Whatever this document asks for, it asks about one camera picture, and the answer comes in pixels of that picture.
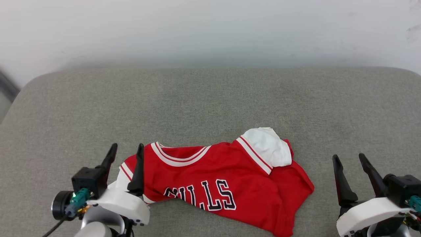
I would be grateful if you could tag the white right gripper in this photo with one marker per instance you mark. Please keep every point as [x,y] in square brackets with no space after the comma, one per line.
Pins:
[368,214]

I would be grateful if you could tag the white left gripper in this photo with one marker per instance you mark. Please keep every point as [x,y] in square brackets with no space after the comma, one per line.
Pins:
[125,204]

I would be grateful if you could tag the red white basketball jersey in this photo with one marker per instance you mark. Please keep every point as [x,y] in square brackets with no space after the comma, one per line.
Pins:
[230,164]

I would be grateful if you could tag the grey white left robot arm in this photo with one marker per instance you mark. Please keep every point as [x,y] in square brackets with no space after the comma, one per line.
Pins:
[95,228]

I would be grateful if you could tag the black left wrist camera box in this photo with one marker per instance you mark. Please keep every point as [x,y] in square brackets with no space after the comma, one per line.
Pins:
[88,179]

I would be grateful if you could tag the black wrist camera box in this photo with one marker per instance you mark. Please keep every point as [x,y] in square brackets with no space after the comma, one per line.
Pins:
[403,189]
[88,179]

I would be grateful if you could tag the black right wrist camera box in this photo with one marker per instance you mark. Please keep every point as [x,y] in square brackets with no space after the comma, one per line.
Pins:
[403,189]

